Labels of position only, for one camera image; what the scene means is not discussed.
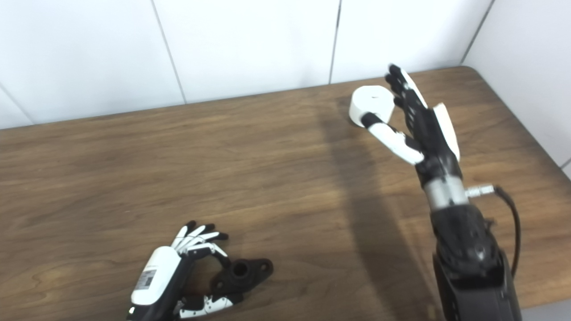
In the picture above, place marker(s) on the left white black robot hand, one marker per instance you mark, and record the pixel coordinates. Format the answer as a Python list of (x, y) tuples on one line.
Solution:
[(156, 276)]

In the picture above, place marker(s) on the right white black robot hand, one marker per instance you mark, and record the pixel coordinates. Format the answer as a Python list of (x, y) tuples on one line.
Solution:
[(430, 133)]

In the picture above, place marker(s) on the round white plastic piece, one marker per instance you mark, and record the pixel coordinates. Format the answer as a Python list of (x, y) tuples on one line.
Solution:
[(370, 100)]

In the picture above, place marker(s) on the black plastic holder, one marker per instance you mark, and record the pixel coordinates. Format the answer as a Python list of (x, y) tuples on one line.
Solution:
[(243, 274)]

